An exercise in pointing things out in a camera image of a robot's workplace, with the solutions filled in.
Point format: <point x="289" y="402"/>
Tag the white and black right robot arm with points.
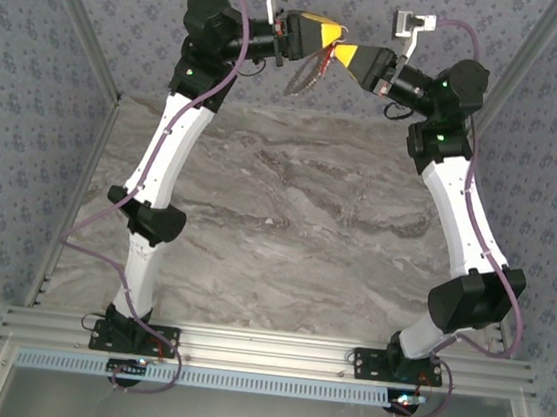
<point x="463" y="219"/>

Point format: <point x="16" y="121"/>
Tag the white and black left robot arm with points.
<point x="174" y="151"/>

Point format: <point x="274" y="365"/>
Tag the silver aluminium extrusion beam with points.
<point x="267" y="350"/>

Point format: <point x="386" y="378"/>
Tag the small black controller board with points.
<point x="405" y="400"/>
<point x="127" y="367"/>

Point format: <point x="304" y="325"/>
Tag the silver aluminium corner post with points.
<point x="510" y="74"/>
<point x="87" y="25"/>

